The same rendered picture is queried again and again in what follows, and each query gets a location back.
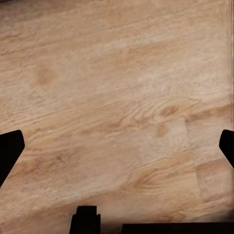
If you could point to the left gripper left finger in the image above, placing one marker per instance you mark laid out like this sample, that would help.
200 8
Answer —
11 146

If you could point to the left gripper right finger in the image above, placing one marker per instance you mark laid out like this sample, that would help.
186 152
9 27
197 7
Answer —
226 144

